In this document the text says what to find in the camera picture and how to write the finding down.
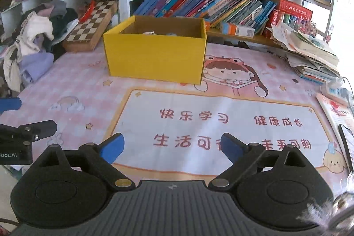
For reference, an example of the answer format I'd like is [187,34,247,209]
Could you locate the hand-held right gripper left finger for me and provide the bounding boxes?
[26,132,136,193]

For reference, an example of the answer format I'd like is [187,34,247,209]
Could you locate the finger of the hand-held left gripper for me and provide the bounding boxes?
[0,97,22,115]
[0,120,58,143]

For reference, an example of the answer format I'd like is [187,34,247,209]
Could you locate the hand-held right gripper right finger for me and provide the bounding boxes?
[208,132,319,193]

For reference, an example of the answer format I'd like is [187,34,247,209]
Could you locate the yellow cardboard box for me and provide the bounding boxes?
[103,15,208,85]

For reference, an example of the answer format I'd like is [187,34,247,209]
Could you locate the pink checked desktop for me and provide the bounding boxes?
[0,42,354,198]

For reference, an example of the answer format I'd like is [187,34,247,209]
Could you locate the lavender garment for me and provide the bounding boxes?
[19,52,54,83]

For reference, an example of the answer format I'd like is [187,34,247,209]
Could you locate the wooden chessboard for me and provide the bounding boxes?
[62,0,118,52]

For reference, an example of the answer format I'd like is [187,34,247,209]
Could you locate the grey fuzzy cloth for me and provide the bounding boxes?
[296,192,354,236]

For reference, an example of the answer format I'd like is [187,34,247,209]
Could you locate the black flat phone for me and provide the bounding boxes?
[339,124,354,173]

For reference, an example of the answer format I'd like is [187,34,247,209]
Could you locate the orange white carton box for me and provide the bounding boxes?
[220,22,255,38]

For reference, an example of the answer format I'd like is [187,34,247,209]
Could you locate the stack of papers and books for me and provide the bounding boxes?
[269,21,341,84]

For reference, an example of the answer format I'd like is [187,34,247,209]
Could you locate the white power strip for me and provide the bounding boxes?
[326,77,354,108]

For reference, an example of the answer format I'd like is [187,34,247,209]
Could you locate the row of colourful books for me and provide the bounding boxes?
[133,0,277,35]

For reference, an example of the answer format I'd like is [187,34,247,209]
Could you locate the red thick book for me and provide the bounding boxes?
[277,0,313,21]

